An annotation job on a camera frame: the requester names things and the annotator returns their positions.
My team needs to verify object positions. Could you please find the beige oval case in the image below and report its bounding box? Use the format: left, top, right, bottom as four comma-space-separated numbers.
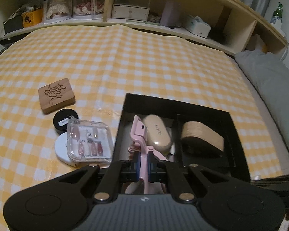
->
143, 115, 172, 155

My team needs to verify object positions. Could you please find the pink eyelash curler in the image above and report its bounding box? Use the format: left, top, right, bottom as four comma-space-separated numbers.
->
125, 115, 167, 194

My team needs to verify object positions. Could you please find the black cardboard box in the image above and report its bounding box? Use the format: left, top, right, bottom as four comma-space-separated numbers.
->
113, 93, 251, 182

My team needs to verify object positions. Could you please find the clear press-on nail box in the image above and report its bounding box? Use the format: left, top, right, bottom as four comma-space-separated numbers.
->
67, 117, 114, 163

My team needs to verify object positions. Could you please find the wooden oval brush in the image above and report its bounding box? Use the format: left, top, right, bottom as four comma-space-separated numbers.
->
181, 121, 224, 152

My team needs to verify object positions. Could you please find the white round disc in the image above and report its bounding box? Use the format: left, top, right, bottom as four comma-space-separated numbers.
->
54, 132, 78, 167

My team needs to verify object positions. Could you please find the black round compact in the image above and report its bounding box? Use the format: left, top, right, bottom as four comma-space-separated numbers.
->
53, 109, 79, 135

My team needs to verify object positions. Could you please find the carved wooden block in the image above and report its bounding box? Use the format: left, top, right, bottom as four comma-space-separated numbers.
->
38, 78, 76, 114

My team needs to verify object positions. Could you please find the yellow checkered tablecloth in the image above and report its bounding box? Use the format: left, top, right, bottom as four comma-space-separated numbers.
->
0, 25, 282, 230

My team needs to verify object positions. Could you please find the grey pillow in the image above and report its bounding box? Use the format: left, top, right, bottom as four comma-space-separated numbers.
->
235, 51, 289, 151

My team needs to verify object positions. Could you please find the white tissue box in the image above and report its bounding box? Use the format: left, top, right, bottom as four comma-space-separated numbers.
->
182, 14, 211, 38

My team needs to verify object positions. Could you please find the lilac bottle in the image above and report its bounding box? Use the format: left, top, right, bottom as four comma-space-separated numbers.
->
160, 1, 181, 27

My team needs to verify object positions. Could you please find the white mini drawer unit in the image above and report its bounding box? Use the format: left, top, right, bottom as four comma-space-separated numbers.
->
112, 0, 151, 21

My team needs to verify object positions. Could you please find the wooden headboard shelf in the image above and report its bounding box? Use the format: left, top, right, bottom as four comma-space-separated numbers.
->
0, 0, 288, 55

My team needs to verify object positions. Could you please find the clear doll case right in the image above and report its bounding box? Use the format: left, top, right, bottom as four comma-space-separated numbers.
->
72, 0, 104, 20

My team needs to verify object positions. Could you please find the clear doll case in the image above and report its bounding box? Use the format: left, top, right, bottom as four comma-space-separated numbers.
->
44, 0, 72, 24
72, 0, 104, 20

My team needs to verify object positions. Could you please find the clear doll case left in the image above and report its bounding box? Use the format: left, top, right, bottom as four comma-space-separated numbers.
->
44, 0, 72, 24

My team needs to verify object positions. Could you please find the yellow box on shelf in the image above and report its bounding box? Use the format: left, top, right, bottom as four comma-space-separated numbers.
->
22, 8, 43, 28

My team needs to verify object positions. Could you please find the green glass bottle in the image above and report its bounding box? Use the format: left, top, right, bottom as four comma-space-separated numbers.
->
270, 2, 283, 24

